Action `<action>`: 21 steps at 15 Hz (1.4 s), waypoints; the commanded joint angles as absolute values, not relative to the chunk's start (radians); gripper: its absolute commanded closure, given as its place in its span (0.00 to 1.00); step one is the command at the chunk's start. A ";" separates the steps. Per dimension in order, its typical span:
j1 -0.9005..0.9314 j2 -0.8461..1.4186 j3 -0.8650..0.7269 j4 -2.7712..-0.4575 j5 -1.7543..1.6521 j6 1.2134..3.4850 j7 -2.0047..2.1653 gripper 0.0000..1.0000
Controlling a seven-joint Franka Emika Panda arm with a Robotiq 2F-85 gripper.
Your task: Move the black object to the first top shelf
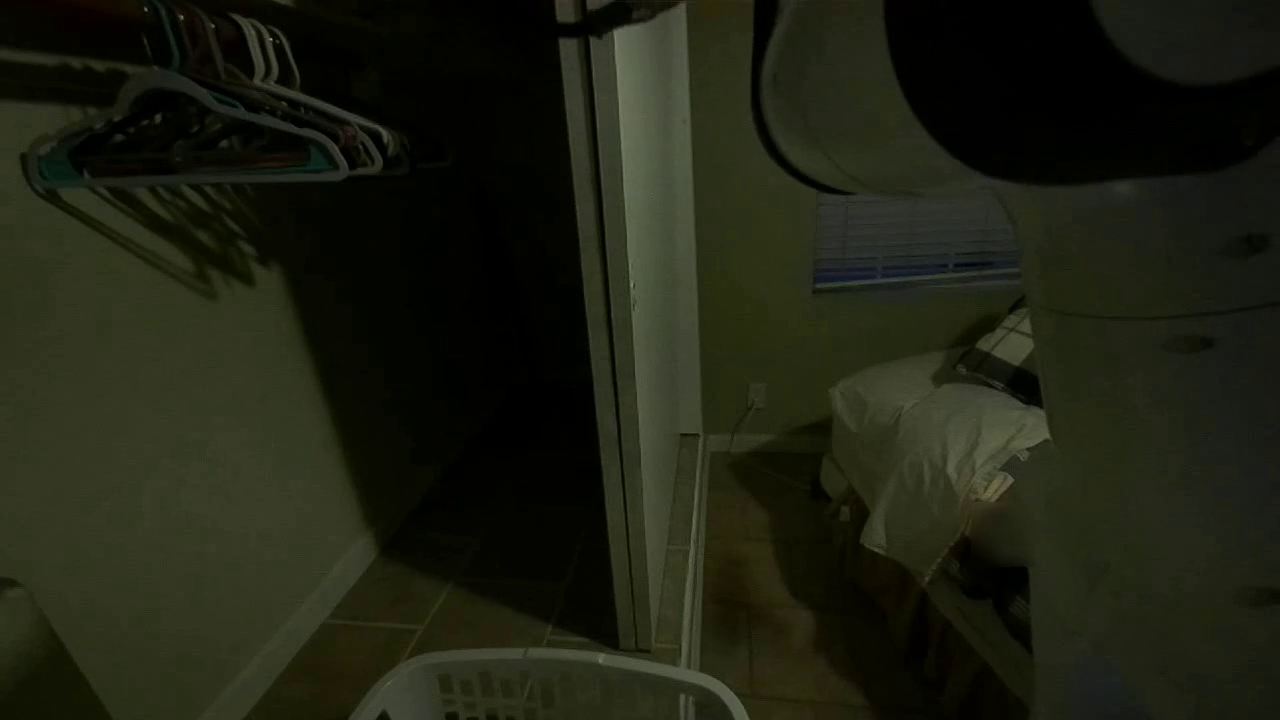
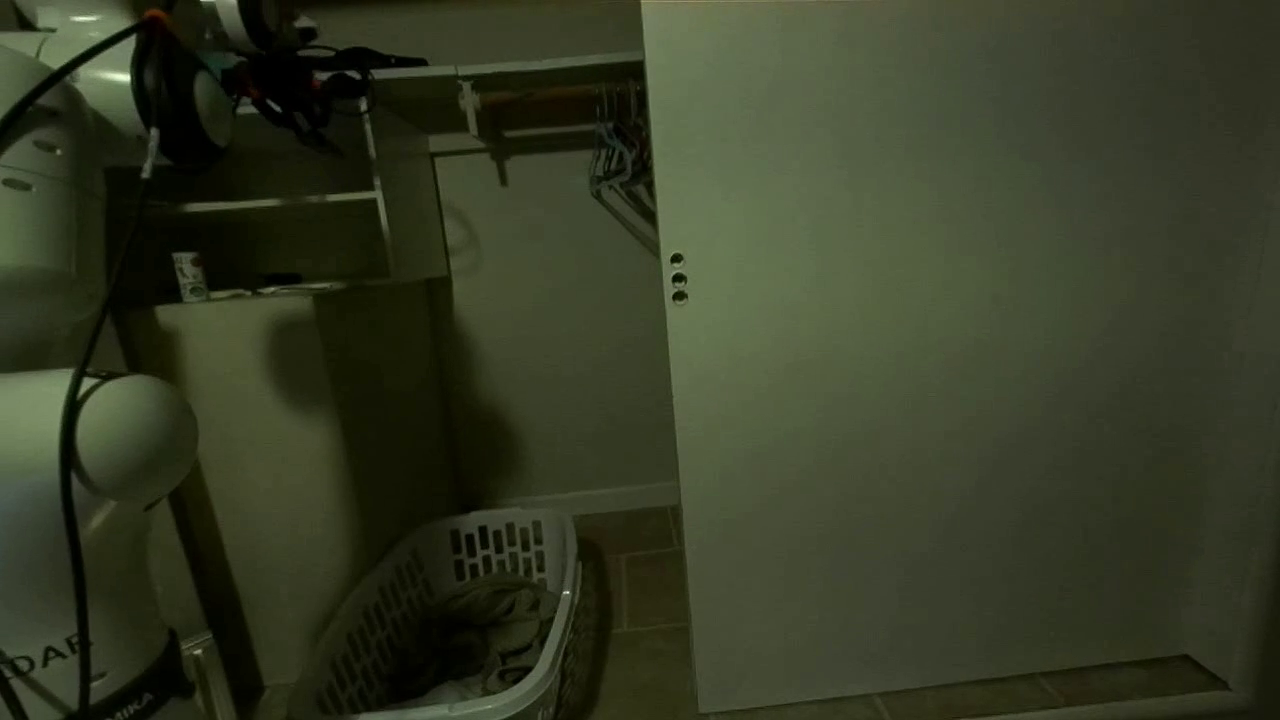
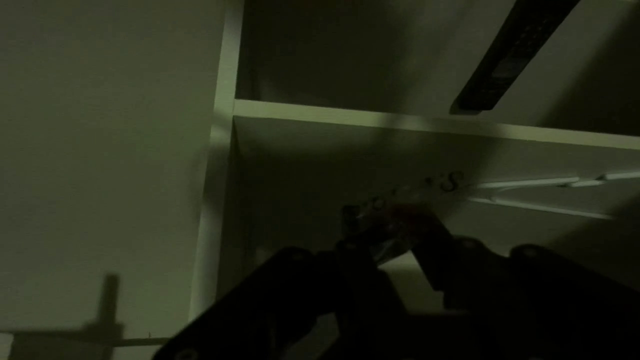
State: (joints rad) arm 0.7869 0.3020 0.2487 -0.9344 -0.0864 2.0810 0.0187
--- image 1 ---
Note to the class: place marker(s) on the white laundry basket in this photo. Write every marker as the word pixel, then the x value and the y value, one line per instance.
pixel 546 682

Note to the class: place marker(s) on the white door frame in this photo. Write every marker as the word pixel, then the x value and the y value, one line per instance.
pixel 645 332

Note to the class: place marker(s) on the teal clothes hanger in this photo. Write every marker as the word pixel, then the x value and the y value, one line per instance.
pixel 200 161

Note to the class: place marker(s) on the white clothes hanger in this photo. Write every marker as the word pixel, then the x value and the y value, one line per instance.
pixel 351 133

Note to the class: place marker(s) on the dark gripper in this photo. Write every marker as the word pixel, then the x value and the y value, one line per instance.
pixel 622 15

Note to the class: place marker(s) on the plaid pillow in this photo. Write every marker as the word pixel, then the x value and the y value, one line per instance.
pixel 992 358

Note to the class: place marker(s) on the bed with white sheet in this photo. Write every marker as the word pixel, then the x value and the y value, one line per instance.
pixel 933 454

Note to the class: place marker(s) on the closet rod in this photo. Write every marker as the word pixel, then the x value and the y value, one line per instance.
pixel 53 73

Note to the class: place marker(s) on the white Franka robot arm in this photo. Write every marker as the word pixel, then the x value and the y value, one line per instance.
pixel 1145 403

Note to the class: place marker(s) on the wooden bed frame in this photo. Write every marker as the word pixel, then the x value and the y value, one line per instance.
pixel 982 623

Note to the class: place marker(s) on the wall outlet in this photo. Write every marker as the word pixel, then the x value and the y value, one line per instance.
pixel 759 392

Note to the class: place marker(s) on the window blinds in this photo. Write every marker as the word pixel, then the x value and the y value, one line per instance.
pixel 915 240

